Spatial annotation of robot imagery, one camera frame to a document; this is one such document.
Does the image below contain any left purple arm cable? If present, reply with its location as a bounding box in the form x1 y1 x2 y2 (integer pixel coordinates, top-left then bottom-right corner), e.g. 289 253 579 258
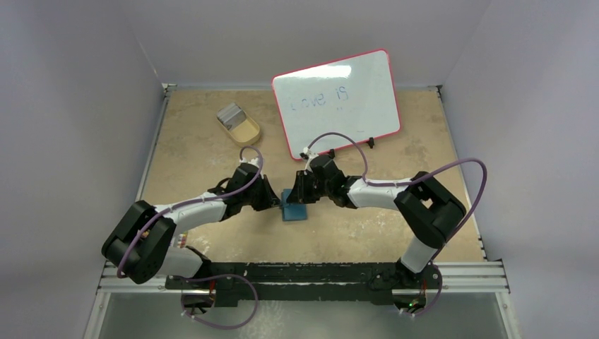
116 145 264 279

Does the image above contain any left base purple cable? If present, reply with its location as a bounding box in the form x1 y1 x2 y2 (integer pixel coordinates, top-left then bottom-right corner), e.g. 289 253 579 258
179 273 260 331

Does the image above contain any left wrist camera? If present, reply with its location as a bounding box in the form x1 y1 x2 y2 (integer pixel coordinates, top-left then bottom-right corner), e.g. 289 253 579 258
239 157 263 168

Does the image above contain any colourful marker box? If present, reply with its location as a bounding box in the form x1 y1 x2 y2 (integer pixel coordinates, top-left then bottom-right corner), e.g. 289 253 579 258
172 232 188 248

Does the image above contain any red framed whiteboard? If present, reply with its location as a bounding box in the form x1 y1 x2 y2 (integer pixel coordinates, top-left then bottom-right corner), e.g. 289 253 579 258
271 49 401 160

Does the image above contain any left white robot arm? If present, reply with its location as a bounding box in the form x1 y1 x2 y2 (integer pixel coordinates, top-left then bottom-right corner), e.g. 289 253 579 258
101 162 280 289

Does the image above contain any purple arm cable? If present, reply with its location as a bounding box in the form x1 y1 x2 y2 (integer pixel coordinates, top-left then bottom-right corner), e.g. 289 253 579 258
116 145 264 279
303 131 489 261

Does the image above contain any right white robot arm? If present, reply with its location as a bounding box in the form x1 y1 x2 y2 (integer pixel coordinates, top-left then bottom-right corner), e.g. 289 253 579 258
285 155 466 287

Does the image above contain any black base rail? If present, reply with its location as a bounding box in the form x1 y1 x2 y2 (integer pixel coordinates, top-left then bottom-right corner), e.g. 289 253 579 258
166 260 442 311

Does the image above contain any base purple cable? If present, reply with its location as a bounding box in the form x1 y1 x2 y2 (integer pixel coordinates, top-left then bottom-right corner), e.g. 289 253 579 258
179 273 260 331
398 264 446 319

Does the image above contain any blue leather card holder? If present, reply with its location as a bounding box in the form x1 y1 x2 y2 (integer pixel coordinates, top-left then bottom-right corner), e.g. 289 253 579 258
280 189 308 222

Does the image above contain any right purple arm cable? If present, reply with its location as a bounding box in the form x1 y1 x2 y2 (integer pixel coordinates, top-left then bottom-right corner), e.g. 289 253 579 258
303 131 489 261

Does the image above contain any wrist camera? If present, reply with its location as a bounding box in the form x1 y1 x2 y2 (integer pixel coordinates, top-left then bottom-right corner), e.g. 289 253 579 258
299 147 319 161
239 157 263 168

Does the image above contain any beige oval tray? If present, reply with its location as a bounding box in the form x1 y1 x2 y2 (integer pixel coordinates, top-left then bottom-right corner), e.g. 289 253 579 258
219 112 261 147

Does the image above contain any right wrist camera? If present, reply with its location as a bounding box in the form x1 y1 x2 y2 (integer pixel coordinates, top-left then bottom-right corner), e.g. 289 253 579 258
299 147 319 161

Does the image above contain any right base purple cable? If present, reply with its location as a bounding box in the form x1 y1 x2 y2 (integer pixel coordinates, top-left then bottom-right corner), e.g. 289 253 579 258
398 264 446 319

